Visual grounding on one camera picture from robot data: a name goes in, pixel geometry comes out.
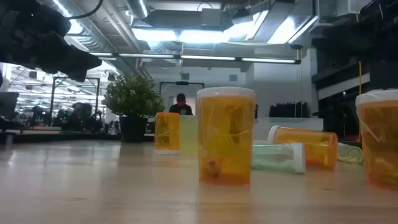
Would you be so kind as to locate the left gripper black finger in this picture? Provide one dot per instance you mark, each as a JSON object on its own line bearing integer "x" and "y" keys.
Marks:
{"x": 82, "y": 63}

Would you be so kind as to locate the small amber pill bottle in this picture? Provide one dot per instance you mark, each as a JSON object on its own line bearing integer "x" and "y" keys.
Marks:
{"x": 167, "y": 132}

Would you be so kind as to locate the amber pill bottle white cap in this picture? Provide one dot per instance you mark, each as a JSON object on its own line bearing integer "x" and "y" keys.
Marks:
{"x": 317, "y": 146}

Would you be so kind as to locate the teal pill bottle white cap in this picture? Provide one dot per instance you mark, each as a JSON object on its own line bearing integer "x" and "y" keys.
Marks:
{"x": 276, "y": 158}

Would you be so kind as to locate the large amber pill bottle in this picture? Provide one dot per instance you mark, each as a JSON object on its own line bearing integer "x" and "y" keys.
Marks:
{"x": 226, "y": 140}

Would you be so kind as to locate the translucent white plastic bin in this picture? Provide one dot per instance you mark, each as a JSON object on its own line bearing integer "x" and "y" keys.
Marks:
{"x": 289, "y": 122}

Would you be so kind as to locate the translucent yellow plastic bin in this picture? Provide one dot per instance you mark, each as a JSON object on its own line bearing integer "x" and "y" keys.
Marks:
{"x": 188, "y": 133}

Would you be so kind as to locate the seated person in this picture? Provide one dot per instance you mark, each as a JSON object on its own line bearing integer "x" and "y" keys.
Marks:
{"x": 79, "y": 118}

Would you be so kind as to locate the dark computer monitor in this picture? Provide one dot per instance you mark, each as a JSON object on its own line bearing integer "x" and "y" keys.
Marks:
{"x": 7, "y": 104}

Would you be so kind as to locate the green leafy potted plant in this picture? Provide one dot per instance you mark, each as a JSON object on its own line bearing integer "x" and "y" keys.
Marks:
{"x": 133, "y": 96}

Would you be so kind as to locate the dark background bench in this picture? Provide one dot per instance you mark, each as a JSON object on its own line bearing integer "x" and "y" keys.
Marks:
{"x": 62, "y": 137}

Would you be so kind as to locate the black plant pot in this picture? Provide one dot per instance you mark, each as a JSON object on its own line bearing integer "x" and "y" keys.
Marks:
{"x": 133, "y": 129}

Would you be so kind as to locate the small red object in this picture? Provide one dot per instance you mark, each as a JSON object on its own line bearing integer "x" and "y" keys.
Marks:
{"x": 352, "y": 137}

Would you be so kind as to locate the standing person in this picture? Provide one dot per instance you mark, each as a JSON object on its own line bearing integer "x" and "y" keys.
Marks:
{"x": 181, "y": 107}

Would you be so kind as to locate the long ceiling light strip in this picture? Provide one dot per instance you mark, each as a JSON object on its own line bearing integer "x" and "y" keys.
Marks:
{"x": 205, "y": 57}

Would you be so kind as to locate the grey ceiling junction box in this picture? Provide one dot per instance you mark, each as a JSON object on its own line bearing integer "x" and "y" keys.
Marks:
{"x": 211, "y": 18}

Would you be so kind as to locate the tall black metal frame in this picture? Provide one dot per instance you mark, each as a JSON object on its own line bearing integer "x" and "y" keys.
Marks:
{"x": 52, "y": 99}

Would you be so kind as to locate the dome security camera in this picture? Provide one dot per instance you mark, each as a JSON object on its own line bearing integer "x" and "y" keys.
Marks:
{"x": 295, "y": 46}

